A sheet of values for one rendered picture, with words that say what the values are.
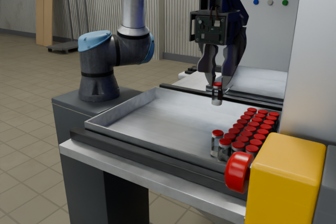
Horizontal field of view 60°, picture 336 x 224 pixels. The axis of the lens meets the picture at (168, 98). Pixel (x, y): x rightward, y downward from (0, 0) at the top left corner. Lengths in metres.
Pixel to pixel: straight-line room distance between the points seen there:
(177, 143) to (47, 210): 1.37
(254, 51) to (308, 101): 1.07
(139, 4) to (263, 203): 0.84
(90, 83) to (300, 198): 0.88
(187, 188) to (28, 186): 1.70
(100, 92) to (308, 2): 0.85
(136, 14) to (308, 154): 0.83
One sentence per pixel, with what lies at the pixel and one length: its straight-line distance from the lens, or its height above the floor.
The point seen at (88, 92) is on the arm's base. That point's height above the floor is 0.82.
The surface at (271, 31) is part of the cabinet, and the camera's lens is 1.35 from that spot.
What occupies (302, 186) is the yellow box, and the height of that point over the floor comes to 1.02.
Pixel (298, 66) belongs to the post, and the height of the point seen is 1.10.
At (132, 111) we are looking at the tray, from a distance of 0.73.
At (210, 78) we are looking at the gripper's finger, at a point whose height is 0.99.
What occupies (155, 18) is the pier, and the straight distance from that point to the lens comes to 4.94.
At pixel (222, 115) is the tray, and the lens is 0.71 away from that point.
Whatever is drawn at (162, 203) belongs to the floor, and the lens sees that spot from 1.79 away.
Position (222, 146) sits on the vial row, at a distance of 0.50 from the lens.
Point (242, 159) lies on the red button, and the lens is 0.30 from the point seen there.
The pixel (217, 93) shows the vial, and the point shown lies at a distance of 0.60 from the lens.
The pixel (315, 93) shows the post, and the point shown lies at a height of 1.07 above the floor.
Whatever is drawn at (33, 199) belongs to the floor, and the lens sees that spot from 1.98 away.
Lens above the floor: 1.17
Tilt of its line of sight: 21 degrees down
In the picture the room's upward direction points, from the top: straight up
